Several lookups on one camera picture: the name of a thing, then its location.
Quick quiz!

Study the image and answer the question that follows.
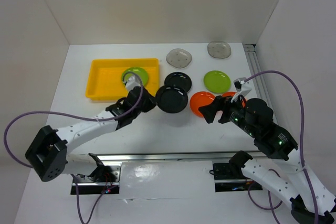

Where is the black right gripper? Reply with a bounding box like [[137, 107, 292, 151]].
[[197, 90, 257, 136]]

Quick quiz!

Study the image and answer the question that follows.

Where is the orange plate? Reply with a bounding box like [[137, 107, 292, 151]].
[[190, 91, 215, 118], [222, 91, 246, 108]]

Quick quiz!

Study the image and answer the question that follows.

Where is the green plate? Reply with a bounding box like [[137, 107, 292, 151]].
[[121, 67, 149, 86], [203, 70, 231, 94]]

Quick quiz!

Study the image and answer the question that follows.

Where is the black plate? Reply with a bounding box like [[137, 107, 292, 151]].
[[164, 72, 192, 93], [155, 86, 188, 114]]

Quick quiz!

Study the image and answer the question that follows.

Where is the clear glass plate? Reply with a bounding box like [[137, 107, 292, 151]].
[[207, 41, 232, 59], [166, 48, 192, 69]]

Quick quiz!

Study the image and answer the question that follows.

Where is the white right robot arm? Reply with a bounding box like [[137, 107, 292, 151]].
[[199, 95, 335, 223]]

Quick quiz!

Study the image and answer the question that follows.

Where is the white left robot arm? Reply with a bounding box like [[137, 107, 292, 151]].
[[25, 87, 156, 182]]

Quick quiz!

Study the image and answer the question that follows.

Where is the yellow plastic bin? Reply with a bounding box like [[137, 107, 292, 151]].
[[86, 58, 160, 101]]

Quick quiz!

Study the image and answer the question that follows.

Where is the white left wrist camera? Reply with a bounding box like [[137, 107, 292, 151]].
[[124, 76, 141, 91]]

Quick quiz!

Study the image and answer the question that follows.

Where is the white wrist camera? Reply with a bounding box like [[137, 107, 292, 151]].
[[231, 78, 252, 103], [124, 76, 141, 91]]

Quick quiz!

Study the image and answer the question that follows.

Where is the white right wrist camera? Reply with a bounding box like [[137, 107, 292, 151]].
[[231, 78, 252, 103]]

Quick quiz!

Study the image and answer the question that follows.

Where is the aluminium table edge rail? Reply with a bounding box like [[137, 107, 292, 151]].
[[93, 150, 271, 162]]

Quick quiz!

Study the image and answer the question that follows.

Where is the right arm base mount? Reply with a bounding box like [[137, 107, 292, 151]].
[[209, 163, 262, 193]]

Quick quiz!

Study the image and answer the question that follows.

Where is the aluminium side rail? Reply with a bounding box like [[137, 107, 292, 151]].
[[243, 44, 272, 109]]

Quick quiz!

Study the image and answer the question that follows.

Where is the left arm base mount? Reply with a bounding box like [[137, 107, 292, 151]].
[[70, 163, 121, 195]]

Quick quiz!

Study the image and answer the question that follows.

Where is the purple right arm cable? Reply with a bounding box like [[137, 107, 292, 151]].
[[243, 70, 320, 224]]

